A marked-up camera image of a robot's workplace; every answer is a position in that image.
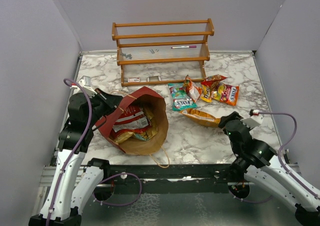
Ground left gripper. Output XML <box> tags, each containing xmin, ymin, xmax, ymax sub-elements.
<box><xmin>86</xmin><ymin>87</ymin><xmax>123</xmax><ymax>127</ymax></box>

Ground orange Fox's candy bag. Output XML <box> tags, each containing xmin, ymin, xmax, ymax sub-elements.
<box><xmin>212</xmin><ymin>82</ymin><xmax>240</xmax><ymax>106</ymax></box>

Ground red white chip bag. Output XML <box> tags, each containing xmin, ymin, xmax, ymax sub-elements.
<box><xmin>112</xmin><ymin>105</ymin><xmax>152</xmax><ymax>134</ymax></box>

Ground large orange snack bag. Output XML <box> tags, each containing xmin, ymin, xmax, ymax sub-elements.
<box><xmin>179</xmin><ymin>108</ymin><xmax>221</xmax><ymax>128</ymax></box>

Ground red brown paper bag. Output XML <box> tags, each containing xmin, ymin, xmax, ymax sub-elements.
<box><xmin>95</xmin><ymin>86</ymin><xmax>170</xmax><ymax>169</ymax></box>

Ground red nut snack bag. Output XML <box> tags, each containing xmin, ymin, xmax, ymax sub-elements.
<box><xmin>201</xmin><ymin>74</ymin><xmax>227</xmax><ymax>87</ymax></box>

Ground small orange candy packet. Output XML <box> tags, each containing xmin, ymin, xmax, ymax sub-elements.
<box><xmin>183</xmin><ymin>75</ymin><xmax>203</xmax><ymax>103</ymax></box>

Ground gold snack bag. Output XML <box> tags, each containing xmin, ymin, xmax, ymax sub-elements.
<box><xmin>110</xmin><ymin>129</ymin><xmax>158</xmax><ymax>144</ymax></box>

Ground green Fox's mint bag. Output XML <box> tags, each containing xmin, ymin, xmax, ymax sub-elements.
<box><xmin>168</xmin><ymin>83</ymin><xmax>197</xmax><ymax>112</ymax></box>

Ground yellow M&M's candy bag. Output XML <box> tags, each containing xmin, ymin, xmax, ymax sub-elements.
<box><xmin>200</xmin><ymin>85</ymin><xmax>214</xmax><ymax>103</ymax></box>

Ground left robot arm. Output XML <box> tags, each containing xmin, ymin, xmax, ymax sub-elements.
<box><xmin>28</xmin><ymin>88</ymin><xmax>123</xmax><ymax>226</ymax></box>

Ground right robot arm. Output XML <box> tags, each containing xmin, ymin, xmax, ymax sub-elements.
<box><xmin>218</xmin><ymin>109</ymin><xmax>320</xmax><ymax>226</ymax></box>

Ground small red white card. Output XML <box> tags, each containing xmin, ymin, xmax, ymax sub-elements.
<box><xmin>127</xmin><ymin>77</ymin><xmax>140</xmax><ymax>83</ymax></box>

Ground grey clips on rack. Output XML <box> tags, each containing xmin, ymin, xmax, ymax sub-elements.
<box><xmin>120</xmin><ymin>47</ymin><xmax>159</xmax><ymax>60</ymax></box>

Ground wooden two-tier rack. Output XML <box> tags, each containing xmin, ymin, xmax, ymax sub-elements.
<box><xmin>111</xmin><ymin>18</ymin><xmax>215</xmax><ymax>87</ymax></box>

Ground pink white marker pen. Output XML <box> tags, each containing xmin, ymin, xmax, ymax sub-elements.
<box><xmin>171</xmin><ymin>45</ymin><xmax>197</xmax><ymax>49</ymax></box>

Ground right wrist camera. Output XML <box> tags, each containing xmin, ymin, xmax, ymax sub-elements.
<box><xmin>240</xmin><ymin>109</ymin><xmax>264</xmax><ymax>130</ymax></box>

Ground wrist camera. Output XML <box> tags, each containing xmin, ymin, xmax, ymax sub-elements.
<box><xmin>71</xmin><ymin>76</ymin><xmax>97</xmax><ymax>98</ymax></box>
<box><xmin>240</xmin><ymin>109</ymin><xmax>264</xmax><ymax>130</ymax></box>

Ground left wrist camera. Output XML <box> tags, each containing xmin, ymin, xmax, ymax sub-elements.
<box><xmin>71</xmin><ymin>76</ymin><xmax>97</xmax><ymax>98</ymax></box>

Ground small white frame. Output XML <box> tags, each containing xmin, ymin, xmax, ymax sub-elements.
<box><xmin>147</xmin><ymin>75</ymin><xmax>161</xmax><ymax>82</ymax></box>

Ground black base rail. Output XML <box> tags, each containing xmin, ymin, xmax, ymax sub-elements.
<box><xmin>105</xmin><ymin>164</ymin><xmax>244</xmax><ymax>194</ymax></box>

